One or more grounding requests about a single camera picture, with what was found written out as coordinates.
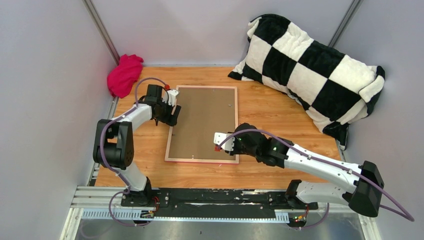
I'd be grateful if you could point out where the pink picture frame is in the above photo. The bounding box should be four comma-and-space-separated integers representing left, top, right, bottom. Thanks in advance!
165, 85, 240, 164

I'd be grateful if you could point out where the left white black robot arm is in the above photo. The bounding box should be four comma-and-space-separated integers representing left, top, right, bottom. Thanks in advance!
92, 84, 181, 207

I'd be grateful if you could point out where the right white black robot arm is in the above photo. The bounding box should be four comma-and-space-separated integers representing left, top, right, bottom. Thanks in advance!
213, 123, 384, 218

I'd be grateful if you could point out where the magenta cloth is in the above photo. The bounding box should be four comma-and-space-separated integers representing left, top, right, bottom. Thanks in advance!
106, 54, 144, 98

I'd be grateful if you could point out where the black white checkered pillow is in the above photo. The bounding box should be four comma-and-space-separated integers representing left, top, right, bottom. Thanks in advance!
228, 14, 386, 150

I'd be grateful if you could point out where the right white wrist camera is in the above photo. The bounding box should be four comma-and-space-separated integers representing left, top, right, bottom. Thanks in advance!
213, 132, 232, 151

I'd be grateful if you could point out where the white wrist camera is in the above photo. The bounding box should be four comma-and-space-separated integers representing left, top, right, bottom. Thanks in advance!
162, 89, 179, 107
213, 132, 232, 151

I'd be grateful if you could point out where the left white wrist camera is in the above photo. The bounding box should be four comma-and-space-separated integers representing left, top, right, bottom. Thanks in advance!
162, 89, 179, 107

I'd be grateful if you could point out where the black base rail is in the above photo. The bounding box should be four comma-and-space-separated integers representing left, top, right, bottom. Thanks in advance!
120, 188, 318, 221

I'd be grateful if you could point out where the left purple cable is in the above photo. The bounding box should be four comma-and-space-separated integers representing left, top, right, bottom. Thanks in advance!
99, 77, 171, 228

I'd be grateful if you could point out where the purple cable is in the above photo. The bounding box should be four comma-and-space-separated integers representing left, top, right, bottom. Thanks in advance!
213, 128, 416, 231
99, 77, 171, 228

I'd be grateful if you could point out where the left aluminium corner post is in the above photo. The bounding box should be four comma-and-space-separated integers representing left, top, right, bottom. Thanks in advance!
82, 0, 120, 65

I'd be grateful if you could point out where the aluminium corner post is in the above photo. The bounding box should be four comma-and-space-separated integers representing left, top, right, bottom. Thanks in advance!
328, 0, 363, 48
82, 0, 120, 65

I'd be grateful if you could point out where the right aluminium corner post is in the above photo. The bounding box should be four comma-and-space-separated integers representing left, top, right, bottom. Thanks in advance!
328, 0, 363, 48

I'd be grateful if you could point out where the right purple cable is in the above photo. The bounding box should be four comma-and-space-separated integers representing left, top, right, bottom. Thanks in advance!
213, 128, 416, 231

